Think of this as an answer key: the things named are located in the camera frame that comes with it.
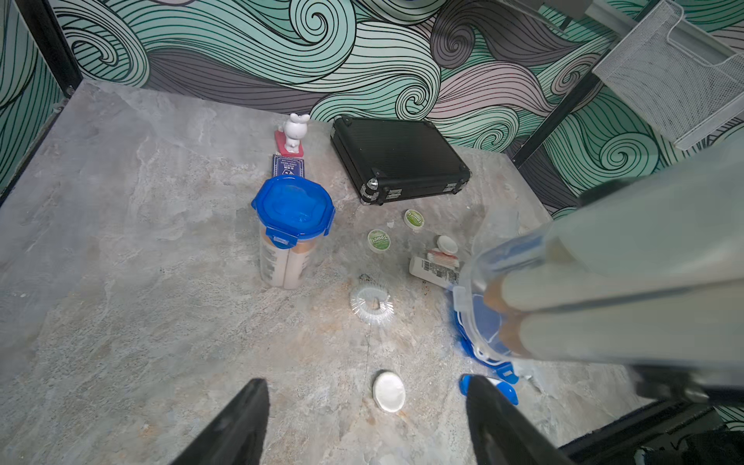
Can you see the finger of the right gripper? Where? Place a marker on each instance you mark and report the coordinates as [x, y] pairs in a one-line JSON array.
[[693, 385]]

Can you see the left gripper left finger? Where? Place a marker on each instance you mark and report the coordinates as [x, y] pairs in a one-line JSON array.
[[237, 435]]

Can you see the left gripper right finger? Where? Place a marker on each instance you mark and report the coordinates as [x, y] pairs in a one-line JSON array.
[[500, 434]]

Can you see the blue-lid container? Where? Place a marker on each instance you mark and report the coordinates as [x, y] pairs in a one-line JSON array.
[[649, 275], [295, 215]]

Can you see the round white soap disc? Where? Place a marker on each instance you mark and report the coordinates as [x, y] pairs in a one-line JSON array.
[[389, 392]]

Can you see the small white pink jar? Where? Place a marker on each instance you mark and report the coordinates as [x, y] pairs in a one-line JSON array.
[[447, 245]]

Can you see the small green round cap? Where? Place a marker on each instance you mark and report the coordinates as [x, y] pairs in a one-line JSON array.
[[414, 219]]

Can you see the dark blue small box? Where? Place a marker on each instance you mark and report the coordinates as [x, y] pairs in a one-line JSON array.
[[287, 166]]

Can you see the black hard case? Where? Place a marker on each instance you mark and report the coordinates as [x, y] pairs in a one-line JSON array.
[[391, 160]]

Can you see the small pink-capped bottle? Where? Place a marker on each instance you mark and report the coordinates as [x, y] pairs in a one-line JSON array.
[[289, 136]]

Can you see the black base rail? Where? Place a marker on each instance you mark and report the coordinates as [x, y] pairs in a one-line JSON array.
[[665, 433]]

